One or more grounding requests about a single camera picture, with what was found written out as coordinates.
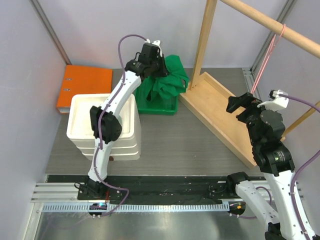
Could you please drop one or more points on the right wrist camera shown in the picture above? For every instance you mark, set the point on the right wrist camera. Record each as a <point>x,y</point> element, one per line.
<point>279,101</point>

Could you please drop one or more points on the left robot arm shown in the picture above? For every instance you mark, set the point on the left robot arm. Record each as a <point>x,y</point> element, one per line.
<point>105,119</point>

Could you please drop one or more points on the green plastic tray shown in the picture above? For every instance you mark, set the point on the green plastic tray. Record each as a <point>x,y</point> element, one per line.
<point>146,104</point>

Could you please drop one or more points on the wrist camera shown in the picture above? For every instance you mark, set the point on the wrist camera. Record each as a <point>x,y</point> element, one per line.
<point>156,43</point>
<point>279,101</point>

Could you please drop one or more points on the wooden clothes rack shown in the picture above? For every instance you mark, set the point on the wooden clothes rack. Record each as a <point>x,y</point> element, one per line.
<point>207,98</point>

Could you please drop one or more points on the slotted cable duct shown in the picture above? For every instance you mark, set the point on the slotted cable duct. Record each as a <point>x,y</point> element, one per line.
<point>81,207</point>

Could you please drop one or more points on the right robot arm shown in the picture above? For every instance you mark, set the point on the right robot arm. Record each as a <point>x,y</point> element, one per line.
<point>265,129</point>

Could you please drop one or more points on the orange ring binder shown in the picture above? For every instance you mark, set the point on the orange ring binder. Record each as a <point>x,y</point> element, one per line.
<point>80,79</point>

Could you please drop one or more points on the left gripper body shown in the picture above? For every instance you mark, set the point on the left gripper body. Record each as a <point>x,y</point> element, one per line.
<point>159,69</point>

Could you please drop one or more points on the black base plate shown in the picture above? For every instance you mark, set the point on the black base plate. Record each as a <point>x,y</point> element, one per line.
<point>158,190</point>

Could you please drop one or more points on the pink wire hanger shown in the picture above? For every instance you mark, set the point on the pink wire hanger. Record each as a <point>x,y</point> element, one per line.
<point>274,41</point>

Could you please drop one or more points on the white stacked containers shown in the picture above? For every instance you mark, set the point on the white stacked containers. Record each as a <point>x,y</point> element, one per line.
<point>126,148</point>

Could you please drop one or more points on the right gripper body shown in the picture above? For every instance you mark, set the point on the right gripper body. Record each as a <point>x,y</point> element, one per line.
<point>249,116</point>

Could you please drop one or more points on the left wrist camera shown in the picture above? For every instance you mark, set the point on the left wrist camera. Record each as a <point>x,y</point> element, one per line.
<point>156,43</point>

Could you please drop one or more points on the green t shirt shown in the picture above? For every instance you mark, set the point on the green t shirt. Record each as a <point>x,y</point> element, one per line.
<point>170,86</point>

